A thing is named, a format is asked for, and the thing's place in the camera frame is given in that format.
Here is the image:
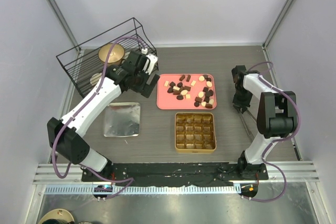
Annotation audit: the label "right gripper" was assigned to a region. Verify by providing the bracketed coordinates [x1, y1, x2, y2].
[233, 87, 253, 113]

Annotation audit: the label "metal tongs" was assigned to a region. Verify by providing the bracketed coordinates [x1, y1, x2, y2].
[238, 110, 258, 143]

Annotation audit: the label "pink tray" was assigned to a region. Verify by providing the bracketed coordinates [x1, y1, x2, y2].
[156, 73, 217, 110]

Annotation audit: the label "gold chocolate box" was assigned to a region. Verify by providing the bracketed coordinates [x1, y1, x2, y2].
[174, 112, 217, 154]

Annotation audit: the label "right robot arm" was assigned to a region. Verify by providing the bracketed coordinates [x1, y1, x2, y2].
[232, 65, 300, 179]

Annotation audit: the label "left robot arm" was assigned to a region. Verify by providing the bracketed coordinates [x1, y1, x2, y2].
[47, 51, 160, 182]

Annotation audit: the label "silver box lid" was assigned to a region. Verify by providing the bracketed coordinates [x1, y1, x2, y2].
[103, 102, 141, 137]

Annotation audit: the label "gold bowl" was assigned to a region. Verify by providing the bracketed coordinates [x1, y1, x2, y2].
[98, 44, 125, 65]

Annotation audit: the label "pink cup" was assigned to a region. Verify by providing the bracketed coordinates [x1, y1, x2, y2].
[90, 73, 102, 87]

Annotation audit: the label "round object bottom left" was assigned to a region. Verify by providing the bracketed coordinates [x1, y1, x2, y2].
[38, 208, 75, 224]

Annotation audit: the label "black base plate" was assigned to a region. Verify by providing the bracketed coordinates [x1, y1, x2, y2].
[81, 162, 269, 187]

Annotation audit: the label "black wire rack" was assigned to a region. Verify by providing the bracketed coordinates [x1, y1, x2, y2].
[56, 17, 156, 97]

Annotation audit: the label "white cable duct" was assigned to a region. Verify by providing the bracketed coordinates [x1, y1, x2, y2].
[44, 184, 241, 196]

